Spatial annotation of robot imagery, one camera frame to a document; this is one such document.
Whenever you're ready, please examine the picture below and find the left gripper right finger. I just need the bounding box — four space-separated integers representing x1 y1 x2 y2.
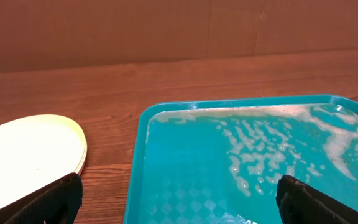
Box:
276 175 358 224

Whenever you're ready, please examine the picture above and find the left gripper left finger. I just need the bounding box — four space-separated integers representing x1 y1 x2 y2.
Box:
0 172 83 224

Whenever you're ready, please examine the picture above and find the teal plastic tray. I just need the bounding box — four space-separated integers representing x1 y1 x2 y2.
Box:
124 95 358 223

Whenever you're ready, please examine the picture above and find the yellow plate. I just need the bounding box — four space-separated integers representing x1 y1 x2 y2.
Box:
0 114 88 209

